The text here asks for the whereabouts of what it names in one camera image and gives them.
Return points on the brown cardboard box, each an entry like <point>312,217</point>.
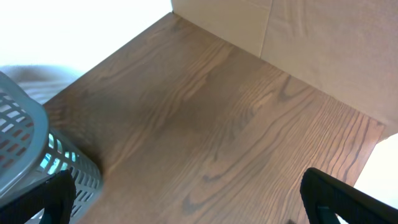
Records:
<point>346,48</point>

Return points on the light blue snack packet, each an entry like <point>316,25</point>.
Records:
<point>57,157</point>

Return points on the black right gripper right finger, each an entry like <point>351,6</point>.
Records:
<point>326,199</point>

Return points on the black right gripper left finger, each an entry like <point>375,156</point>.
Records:
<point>54,195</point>

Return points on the grey plastic slotted basket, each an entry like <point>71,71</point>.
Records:
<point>24,136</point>

